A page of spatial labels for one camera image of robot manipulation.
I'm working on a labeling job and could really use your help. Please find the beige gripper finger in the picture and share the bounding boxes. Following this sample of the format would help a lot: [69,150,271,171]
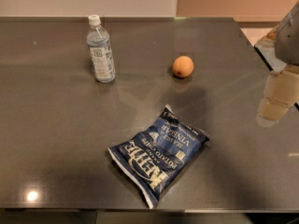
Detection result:
[256,64,299,127]

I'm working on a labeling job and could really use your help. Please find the orange fruit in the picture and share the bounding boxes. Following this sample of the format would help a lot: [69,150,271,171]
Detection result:
[172,56,194,78]

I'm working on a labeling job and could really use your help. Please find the blue potato chips bag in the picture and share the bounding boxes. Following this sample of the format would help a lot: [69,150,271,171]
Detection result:
[108,105,209,208]

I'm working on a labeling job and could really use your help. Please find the clear plastic water bottle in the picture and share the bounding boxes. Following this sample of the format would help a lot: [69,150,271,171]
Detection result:
[87,15,116,83]

